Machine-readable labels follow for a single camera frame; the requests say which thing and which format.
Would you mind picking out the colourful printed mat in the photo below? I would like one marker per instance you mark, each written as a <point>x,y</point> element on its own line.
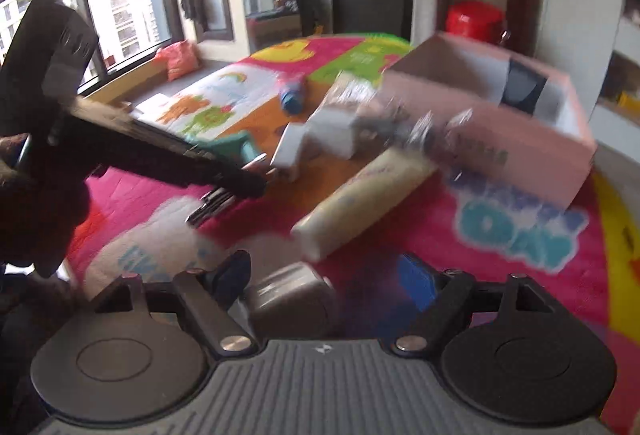
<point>450,245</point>

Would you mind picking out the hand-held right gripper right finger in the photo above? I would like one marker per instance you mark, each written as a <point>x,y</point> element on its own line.
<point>417,280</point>

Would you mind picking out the orange plastic bag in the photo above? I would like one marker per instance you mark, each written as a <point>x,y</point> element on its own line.
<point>177,60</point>

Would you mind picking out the small white box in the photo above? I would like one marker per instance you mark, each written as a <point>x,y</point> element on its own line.
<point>330,132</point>

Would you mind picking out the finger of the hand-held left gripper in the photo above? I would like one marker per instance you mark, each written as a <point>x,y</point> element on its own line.
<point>165,155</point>

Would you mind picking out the grey-white rounded item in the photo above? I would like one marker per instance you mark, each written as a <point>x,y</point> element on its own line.
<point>290,300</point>

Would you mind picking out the white charger adapter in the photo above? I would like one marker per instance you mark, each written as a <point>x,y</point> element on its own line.
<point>289,147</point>

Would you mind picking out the small blue-capped bottle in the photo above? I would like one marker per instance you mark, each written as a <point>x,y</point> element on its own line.
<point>292,97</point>

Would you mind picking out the teal small tool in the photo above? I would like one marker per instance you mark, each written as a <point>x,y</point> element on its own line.
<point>235,145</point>

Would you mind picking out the white packet with blue print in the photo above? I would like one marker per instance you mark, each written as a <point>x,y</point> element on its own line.
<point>150,245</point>

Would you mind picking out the cream lotion tube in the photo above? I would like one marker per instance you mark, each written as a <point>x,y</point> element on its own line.
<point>360,200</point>

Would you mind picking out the clear plastic bag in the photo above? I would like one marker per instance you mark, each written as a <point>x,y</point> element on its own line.
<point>400,125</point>

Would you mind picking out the red canister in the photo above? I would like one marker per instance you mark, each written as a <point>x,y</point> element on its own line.
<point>472,22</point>

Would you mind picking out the person's left hand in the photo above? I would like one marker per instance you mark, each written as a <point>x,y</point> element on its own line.
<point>35,210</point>

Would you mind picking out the pink cardboard box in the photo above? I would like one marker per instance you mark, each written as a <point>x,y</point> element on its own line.
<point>525,150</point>

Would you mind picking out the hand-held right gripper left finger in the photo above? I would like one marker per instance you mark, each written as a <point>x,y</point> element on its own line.
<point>235,272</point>

